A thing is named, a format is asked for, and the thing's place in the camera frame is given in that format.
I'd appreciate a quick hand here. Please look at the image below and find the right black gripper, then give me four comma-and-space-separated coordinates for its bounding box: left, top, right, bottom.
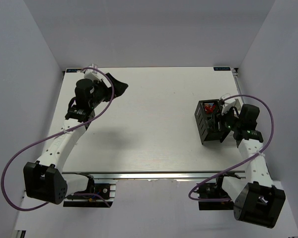
207, 104, 242, 132

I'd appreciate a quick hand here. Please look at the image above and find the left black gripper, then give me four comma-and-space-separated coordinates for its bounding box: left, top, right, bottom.
89, 73, 128, 109

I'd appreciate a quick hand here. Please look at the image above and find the left blue corner sticker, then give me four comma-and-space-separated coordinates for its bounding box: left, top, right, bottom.
65, 68, 81, 73

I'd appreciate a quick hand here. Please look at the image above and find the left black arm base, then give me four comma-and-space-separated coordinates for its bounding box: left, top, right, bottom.
63, 173, 117, 208

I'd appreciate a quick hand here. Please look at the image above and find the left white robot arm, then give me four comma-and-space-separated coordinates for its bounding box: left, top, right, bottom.
23, 73, 128, 205

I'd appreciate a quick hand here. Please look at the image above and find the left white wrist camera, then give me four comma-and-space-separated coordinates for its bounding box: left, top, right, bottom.
81, 68, 102, 81

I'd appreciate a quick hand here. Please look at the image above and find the blue corner sticker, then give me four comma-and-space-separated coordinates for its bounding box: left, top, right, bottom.
65, 68, 81, 73
213, 66, 231, 71

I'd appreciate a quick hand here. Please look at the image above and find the white slotted organizer box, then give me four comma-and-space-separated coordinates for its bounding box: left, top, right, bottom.
235, 99, 242, 108

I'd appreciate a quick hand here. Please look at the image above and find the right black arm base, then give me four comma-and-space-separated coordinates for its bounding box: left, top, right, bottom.
193, 172, 239, 211

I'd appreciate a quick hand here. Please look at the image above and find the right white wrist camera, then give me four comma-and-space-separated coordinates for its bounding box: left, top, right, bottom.
219, 93, 236, 116

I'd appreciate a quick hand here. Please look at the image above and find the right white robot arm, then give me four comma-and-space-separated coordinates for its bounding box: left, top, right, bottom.
214, 104, 286, 229

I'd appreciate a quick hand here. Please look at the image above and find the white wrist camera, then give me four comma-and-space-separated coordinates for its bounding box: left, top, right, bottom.
219, 93, 236, 116
81, 68, 102, 81

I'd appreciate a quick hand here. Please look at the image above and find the dark red lip gloss tube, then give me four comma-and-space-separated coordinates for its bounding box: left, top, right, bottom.
210, 104, 217, 113

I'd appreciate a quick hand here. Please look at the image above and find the aluminium table rail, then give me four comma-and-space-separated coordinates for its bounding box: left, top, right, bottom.
62, 170, 246, 181

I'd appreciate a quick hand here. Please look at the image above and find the black slotted organizer box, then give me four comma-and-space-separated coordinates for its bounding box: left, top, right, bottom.
194, 100, 228, 144

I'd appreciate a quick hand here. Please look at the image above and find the right blue corner sticker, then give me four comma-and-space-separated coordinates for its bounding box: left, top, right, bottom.
213, 66, 231, 71

